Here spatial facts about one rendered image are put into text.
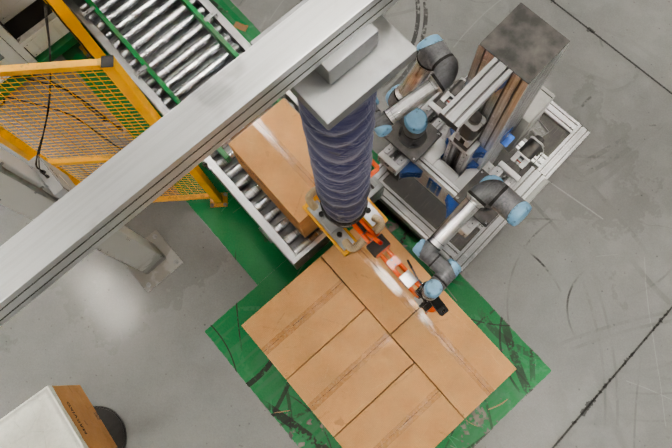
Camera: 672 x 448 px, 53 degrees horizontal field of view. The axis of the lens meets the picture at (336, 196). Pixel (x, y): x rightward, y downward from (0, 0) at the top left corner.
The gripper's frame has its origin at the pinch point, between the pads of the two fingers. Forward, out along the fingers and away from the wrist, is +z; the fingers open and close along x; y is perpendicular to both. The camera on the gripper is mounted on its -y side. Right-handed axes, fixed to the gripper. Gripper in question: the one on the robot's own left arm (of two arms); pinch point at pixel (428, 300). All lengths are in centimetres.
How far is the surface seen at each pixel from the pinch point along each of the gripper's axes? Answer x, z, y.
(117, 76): 47, -82, 141
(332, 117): 14, -168, 45
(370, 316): 21, 65, 15
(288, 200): 18, 24, 87
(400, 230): -35, 119, 48
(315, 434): 90, 119, -15
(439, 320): -7, 65, -11
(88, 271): 142, 120, 161
